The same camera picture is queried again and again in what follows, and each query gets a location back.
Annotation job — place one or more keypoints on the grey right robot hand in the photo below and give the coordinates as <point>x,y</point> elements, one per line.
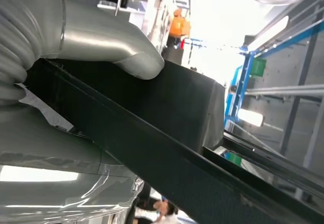
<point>50,189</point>

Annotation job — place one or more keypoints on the blue steel shelf rack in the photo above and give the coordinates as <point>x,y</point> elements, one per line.
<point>242,81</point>

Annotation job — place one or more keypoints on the person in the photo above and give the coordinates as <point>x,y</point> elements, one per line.
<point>162,209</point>

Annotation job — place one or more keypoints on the orange object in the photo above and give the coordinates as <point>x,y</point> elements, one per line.
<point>180,26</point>

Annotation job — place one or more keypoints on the ceiling light fixture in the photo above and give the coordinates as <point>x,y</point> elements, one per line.
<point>250,117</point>
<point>268,33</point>

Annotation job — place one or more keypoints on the green plastic crate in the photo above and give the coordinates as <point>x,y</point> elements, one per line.
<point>258,67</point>

